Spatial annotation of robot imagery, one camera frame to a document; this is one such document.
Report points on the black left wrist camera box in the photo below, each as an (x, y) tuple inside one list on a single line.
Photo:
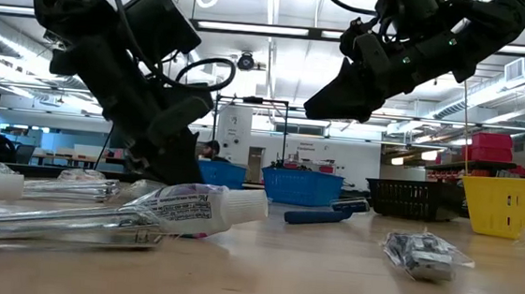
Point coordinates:
[(159, 21)]

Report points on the black ceiling camera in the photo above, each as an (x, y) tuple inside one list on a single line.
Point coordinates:
[(246, 61)]

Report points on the long ceiling light strip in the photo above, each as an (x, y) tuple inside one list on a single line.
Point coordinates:
[(253, 28)]

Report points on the yellow plastic basket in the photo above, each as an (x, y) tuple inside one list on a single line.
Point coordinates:
[(506, 208)]

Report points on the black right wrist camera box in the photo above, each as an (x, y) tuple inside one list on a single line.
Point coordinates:
[(371, 52)]

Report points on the black item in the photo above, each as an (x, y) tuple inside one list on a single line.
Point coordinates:
[(422, 258)]

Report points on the red storage bin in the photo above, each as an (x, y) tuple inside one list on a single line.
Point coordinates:
[(487, 154), (492, 140)]

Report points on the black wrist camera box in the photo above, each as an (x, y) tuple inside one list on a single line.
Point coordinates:
[(371, 52), (159, 21)]

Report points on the black plastic basket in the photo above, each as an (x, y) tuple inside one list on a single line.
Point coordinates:
[(413, 200)]

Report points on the blue plastic basket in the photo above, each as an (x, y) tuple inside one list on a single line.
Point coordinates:
[(222, 176), (301, 187)]

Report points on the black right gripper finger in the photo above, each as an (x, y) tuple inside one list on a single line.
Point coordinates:
[(360, 100), (330, 93)]

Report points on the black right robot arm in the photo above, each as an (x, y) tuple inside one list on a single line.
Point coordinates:
[(488, 19)]

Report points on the blue toothbrush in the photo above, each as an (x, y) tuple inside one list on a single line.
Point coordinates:
[(313, 216)]

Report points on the black metal frame stand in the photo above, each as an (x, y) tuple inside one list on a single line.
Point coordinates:
[(252, 100)]

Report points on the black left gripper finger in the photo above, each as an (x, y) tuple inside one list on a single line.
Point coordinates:
[(141, 163), (181, 159)]

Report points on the white toothpaste tube ribbed cap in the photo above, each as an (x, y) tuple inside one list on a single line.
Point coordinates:
[(201, 210)]

